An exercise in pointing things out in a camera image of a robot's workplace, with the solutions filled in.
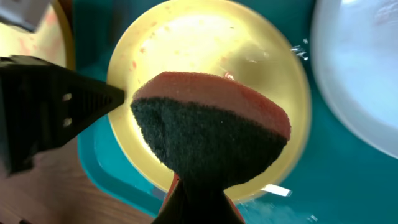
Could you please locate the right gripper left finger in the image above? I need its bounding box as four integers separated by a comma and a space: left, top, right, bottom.
1, 55, 125, 176

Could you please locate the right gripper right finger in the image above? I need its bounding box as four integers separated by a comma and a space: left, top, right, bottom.
152, 180, 245, 224

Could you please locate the yellow plate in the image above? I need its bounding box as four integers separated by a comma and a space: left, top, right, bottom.
1, 1, 75, 70
106, 1, 312, 202

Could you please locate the red black sponge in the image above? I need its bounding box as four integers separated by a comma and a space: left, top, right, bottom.
129, 71, 292, 224

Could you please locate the teal plastic tray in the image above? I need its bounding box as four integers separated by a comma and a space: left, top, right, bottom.
73, 0, 397, 223

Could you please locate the light blue plate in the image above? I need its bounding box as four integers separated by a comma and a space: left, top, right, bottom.
310, 0, 397, 158

